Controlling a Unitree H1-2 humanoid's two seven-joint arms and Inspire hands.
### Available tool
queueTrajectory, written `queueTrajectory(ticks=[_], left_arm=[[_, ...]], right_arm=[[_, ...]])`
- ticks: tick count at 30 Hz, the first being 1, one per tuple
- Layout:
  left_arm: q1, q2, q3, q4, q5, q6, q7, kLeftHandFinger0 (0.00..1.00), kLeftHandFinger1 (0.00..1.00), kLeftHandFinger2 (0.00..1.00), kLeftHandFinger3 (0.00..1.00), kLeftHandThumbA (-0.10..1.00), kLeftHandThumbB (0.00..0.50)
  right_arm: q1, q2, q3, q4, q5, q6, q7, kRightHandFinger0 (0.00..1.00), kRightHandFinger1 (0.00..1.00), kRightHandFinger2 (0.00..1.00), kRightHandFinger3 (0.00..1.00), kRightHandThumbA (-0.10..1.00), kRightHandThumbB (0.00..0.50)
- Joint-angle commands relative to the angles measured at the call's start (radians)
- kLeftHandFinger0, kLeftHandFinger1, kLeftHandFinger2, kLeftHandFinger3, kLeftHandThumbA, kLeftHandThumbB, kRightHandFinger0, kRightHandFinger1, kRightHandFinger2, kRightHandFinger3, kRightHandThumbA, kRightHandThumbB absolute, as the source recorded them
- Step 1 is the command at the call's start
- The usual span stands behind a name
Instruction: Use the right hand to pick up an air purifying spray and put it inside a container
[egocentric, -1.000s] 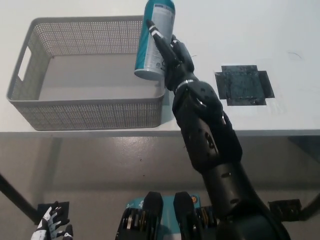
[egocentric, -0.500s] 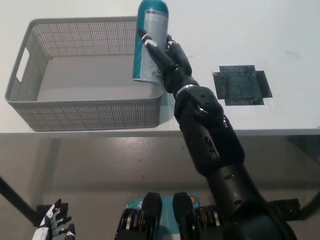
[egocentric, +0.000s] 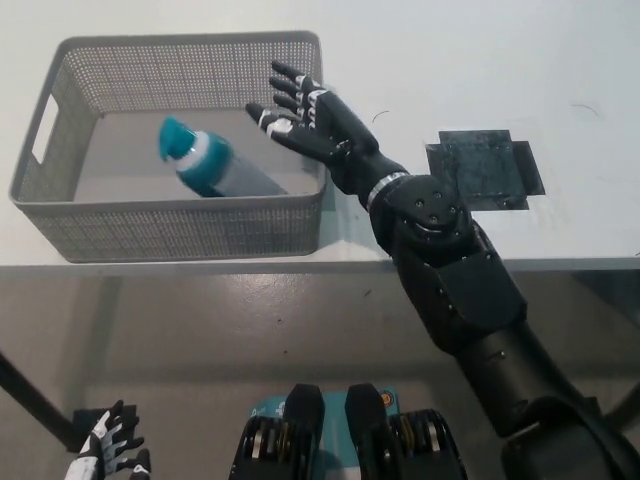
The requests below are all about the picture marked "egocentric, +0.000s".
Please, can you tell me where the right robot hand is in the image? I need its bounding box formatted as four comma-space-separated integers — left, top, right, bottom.
244, 60, 411, 202

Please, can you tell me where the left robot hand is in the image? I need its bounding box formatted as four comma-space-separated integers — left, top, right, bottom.
64, 398, 153, 480

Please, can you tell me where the teal white air spray can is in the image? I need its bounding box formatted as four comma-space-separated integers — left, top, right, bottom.
156, 115, 291, 199

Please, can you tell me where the black floor tape patch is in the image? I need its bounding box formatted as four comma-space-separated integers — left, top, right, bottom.
72, 404, 139, 454

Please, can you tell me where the black table leg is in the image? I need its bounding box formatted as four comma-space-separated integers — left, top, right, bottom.
0, 349, 77, 454

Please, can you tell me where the black tape patch on table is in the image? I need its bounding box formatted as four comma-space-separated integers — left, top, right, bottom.
424, 128, 546, 213

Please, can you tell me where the grey perforated plastic basket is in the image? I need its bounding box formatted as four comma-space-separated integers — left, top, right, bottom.
8, 30, 330, 265

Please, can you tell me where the robot torso black teal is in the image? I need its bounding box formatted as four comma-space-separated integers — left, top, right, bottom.
229, 382, 469, 480

